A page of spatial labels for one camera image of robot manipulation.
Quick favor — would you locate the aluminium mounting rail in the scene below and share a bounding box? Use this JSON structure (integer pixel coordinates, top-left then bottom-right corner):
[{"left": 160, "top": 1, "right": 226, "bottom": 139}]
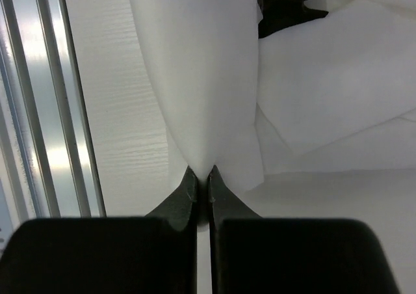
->
[{"left": 0, "top": 0, "right": 107, "bottom": 230}]

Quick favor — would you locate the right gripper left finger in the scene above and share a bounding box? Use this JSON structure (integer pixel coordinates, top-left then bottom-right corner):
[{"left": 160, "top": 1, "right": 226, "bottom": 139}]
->
[{"left": 1, "top": 169, "right": 198, "bottom": 293}]

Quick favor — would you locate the white printed t shirt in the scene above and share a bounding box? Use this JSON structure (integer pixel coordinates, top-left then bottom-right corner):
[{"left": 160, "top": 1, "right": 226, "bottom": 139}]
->
[{"left": 129, "top": 0, "right": 415, "bottom": 191}]

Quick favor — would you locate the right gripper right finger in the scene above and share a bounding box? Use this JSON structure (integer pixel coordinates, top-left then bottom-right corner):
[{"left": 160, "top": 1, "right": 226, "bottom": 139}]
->
[{"left": 207, "top": 168, "right": 399, "bottom": 293}]

